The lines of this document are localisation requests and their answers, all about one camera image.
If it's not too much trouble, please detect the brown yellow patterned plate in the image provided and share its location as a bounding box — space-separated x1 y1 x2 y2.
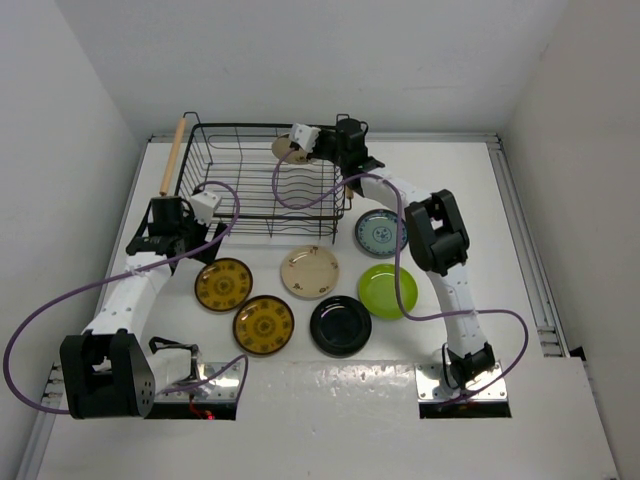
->
232 295 295 356
194 258 254 313

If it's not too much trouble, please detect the beige plate with dark motifs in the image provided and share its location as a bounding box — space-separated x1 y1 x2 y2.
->
271 135 313 165

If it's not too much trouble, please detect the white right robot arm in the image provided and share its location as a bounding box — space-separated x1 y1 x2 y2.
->
290 117 495 398

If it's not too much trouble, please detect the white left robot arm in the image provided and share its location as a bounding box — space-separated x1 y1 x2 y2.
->
60 191 226 419

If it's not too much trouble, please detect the blue floral celadon plate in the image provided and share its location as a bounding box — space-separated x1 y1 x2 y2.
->
354 209 408 259

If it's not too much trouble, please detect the beige plate on table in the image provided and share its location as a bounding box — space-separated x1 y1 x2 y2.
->
280 245 340 299

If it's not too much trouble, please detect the black glossy plate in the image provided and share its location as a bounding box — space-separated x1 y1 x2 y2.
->
309 295 372 358

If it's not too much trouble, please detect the lime green plate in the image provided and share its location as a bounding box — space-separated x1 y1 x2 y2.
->
358 264 419 320

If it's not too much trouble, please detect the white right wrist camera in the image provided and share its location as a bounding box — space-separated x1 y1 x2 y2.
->
289 123 321 153

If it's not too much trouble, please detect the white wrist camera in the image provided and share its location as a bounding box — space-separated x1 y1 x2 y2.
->
189 190 221 225
289 123 321 153

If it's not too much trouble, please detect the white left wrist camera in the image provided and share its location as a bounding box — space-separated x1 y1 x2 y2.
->
189 190 221 225

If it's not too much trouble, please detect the black wire dish rack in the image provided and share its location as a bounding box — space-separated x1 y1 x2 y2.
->
171 112 352 244

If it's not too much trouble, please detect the left wooden rack handle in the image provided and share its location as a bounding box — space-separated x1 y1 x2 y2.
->
159 116 186 196

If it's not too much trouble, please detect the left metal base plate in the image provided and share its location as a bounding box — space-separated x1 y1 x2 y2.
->
155 360 245 404

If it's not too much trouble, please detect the metal base plate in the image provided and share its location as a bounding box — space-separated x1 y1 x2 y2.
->
155 360 245 404
414 360 509 402

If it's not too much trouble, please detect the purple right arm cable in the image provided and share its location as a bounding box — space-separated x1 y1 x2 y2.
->
272 140 530 404

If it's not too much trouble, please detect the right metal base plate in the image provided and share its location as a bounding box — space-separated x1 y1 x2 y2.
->
414 360 509 402

